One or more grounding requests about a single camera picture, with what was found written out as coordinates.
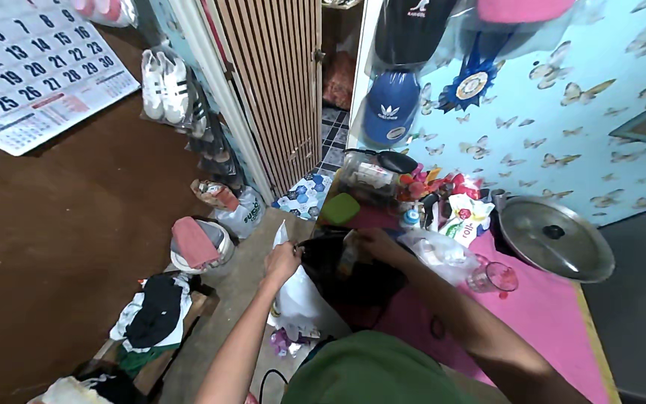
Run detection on person's right hand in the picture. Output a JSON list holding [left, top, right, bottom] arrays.
[[349, 227, 408, 266]]

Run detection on person's left hand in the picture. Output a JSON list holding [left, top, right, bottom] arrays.
[[265, 241, 304, 286]]

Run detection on black plastic bag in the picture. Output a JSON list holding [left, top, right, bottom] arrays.
[[296, 226, 410, 308]]

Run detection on white plastic bag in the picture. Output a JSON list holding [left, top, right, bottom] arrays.
[[267, 219, 353, 341]]

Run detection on person's right forearm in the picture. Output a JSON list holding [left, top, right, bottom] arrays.
[[396, 251, 593, 404]]

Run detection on green plastic lid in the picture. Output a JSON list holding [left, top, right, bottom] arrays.
[[322, 192, 361, 226]]

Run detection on small bottle with blue cap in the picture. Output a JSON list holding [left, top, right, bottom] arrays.
[[399, 208, 423, 231]]

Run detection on white bag with green print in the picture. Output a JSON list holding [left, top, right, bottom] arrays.
[[212, 185, 267, 240]]

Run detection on blue hexagon-patterned mat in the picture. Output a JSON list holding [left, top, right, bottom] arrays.
[[271, 172, 334, 221]]

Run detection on large clear plastic jar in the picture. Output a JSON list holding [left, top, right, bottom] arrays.
[[336, 151, 400, 207]]

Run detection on white round basket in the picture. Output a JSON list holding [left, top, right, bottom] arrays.
[[170, 218, 236, 275]]

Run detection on bunch of colourful artificial flowers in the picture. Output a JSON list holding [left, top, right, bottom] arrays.
[[396, 164, 483, 202]]

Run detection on translucent plastic bag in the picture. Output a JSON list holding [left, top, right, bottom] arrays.
[[397, 228, 481, 287]]

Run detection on black oval hand mirror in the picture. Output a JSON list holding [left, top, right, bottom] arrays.
[[344, 148, 418, 175]]

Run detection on purple plastic packet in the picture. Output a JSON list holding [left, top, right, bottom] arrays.
[[270, 328, 311, 359]]

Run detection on brown paper bag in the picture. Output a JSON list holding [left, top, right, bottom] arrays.
[[190, 179, 240, 212]]

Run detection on folded salmon-pink cloth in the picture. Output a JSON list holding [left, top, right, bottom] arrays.
[[172, 217, 221, 270]]

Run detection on white red-green printed pack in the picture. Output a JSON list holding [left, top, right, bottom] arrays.
[[439, 193, 495, 248]]

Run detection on person's body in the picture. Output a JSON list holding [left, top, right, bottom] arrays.
[[280, 330, 511, 404]]

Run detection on clear drinking glass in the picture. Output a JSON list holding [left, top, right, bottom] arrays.
[[467, 261, 519, 295]]

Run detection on dark shoes in plastic bags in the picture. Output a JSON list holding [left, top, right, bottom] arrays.
[[184, 67, 245, 188]]

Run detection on blue cap with white logo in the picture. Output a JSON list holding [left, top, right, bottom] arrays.
[[363, 70, 421, 148]]

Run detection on black garment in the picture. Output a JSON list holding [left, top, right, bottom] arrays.
[[125, 273, 184, 350]]

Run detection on reddish-brown bundle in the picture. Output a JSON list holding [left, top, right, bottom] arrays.
[[322, 52, 356, 110]]

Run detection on slatted wooden door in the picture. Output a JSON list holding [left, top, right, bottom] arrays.
[[201, 0, 324, 197]]

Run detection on wooden bench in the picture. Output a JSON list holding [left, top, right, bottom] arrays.
[[93, 283, 220, 399]]

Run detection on white garment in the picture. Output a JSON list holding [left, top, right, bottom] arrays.
[[109, 271, 193, 353]]

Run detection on dark green cloth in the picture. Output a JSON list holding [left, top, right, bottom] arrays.
[[116, 342, 180, 379]]

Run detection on blue rosette ribbon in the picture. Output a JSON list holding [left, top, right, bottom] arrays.
[[439, 31, 500, 114]]

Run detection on white sneakers in plastic bag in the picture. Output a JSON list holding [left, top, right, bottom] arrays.
[[140, 45, 194, 128]]

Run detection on pink tablecloth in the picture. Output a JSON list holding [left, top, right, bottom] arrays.
[[323, 202, 611, 404]]

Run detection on black cap with white logo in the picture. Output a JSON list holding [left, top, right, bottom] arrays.
[[375, 0, 454, 67]]

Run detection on large round metal pot lid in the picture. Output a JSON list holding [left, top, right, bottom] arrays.
[[498, 195, 616, 284]]

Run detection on pile of black and cream clothes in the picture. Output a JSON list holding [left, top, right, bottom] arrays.
[[27, 362, 147, 404]]

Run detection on wooden-edged table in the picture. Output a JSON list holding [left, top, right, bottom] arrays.
[[315, 170, 622, 404]]

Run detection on grey refrigerator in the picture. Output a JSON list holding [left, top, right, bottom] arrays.
[[580, 200, 646, 404]]

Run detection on pink cap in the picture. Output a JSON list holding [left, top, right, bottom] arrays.
[[477, 0, 576, 25]]

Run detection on pink slippers in plastic bag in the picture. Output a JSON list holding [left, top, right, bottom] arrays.
[[71, 0, 138, 28]]

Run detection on black cable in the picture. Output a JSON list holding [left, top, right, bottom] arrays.
[[259, 368, 289, 404]]

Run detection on white door frame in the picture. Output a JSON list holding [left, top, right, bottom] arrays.
[[167, 0, 277, 205]]

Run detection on wall calendar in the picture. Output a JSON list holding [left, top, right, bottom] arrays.
[[0, 0, 141, 157]]

